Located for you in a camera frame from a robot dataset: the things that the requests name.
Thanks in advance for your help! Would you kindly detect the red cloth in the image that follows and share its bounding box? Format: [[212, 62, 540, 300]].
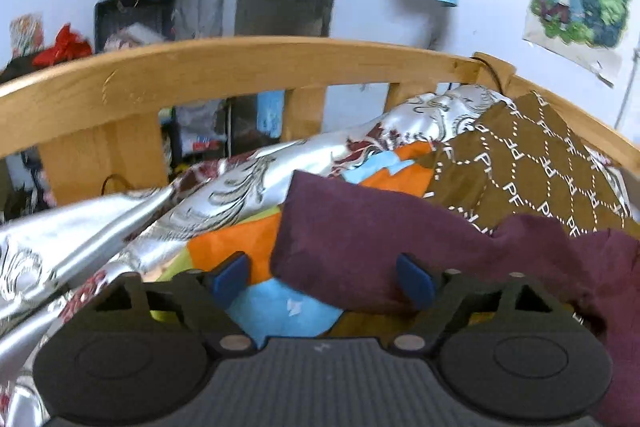
[[32, 23, 94, 66]]

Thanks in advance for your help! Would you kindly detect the wooden bed frame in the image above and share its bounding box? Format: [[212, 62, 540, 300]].
[[0, 36, 640, 208]]

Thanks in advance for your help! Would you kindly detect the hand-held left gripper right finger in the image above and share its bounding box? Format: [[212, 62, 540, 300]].
[[392, 253, 556, 353]]

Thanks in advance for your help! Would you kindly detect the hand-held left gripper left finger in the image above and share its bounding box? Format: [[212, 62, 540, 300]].
[[92, 253, 253, 354]]

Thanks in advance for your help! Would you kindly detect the patterned paper bag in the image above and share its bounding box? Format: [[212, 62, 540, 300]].
[[9, 13, 46, 58]]

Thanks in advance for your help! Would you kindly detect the light blue packet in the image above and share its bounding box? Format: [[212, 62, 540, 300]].
[[257, 91, 286, 139]]

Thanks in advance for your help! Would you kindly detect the black storage crate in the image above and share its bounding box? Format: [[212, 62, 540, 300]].
[[94, 0, 177, 54]]

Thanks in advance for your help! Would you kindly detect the grey suitcase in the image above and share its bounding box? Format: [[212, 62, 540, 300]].
[[171, 0, 226, 42]]

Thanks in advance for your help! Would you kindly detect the brown orange blue patterned bedsheet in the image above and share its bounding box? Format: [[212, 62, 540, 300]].
[[150, 91, 640, 344]]

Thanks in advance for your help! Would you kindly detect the purple garment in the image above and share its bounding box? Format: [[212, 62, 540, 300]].
[[270, 170, 640, 427]]

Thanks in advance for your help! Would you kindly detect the silver satin printed blanket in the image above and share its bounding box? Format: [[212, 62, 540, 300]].
[[0, 84, 512, 427]]

